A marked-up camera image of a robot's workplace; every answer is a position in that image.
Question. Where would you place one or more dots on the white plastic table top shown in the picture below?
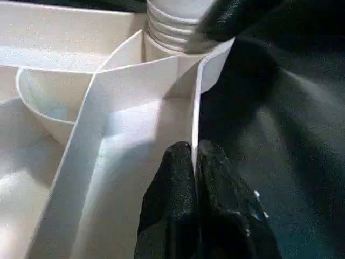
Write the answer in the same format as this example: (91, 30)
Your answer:
(121, 108)

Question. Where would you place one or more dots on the white plastic table leg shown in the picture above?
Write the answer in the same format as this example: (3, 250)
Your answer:
(169, 24)

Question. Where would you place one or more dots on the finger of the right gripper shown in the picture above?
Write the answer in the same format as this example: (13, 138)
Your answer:
(237, 16)

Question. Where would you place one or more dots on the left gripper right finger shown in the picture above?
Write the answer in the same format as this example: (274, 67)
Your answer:
(231, 215)

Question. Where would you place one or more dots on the black work mat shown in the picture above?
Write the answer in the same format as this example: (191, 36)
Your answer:
(296, 135)

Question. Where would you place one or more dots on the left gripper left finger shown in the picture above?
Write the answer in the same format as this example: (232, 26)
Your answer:
(172, 210)

